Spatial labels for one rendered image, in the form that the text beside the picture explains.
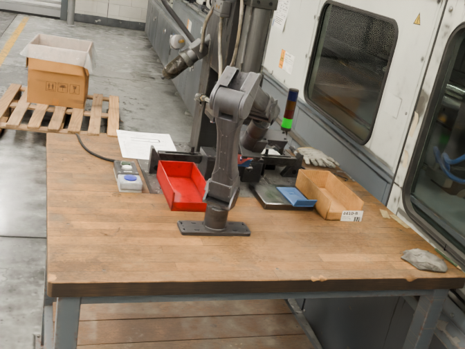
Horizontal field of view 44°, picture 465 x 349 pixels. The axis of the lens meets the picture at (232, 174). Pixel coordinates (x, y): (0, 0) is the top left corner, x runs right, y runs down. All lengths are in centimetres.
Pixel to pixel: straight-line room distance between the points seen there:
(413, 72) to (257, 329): 118
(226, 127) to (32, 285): 172
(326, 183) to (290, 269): 63
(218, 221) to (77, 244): 37
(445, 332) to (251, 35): 107
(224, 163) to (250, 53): 48
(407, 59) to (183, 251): 117
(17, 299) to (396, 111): 184
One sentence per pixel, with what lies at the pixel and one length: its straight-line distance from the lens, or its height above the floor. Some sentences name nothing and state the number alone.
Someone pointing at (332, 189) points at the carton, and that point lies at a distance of 201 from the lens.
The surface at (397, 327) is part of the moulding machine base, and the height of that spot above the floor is 52.
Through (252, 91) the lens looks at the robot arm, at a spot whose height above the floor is 131.
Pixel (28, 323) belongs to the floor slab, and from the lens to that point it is 269.
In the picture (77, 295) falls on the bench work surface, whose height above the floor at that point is 87.
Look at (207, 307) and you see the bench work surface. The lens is 249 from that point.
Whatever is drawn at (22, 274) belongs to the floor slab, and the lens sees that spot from 301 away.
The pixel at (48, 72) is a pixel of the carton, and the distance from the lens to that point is 514.
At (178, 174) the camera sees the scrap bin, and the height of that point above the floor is 92.
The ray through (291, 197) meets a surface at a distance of 186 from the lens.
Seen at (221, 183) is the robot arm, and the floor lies 105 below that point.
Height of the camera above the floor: 161
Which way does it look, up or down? 21 degrees down
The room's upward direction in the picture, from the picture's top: 11 degrees clockwise
